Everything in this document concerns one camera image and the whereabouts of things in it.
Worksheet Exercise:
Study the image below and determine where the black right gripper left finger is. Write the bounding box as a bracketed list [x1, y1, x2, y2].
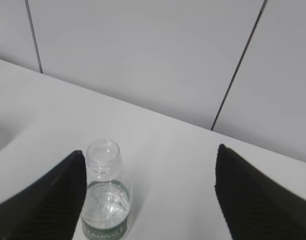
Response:
[0, 150, 87, 240]

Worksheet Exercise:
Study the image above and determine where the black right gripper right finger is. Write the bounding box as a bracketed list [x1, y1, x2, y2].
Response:
[215, 144, 306, 240]

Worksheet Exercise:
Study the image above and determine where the clear green-label water bottle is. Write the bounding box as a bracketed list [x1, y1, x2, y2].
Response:
[80, 138, 132, 240]

